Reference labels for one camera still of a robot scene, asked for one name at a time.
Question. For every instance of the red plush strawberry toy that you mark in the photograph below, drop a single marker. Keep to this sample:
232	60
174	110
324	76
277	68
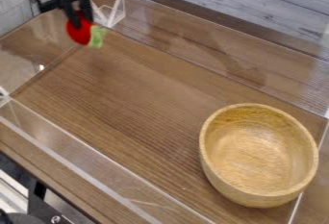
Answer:
89	34

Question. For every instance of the light wooden bowl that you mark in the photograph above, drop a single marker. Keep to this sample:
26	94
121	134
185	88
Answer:
259	155

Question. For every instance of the black metal stand base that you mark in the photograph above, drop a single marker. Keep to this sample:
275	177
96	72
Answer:
41	209

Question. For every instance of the clear acrylic corner bracket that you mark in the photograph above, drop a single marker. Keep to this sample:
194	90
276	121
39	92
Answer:
109	12

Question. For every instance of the clear acrylic tray wall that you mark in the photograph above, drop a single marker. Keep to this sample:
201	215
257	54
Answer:
102	121

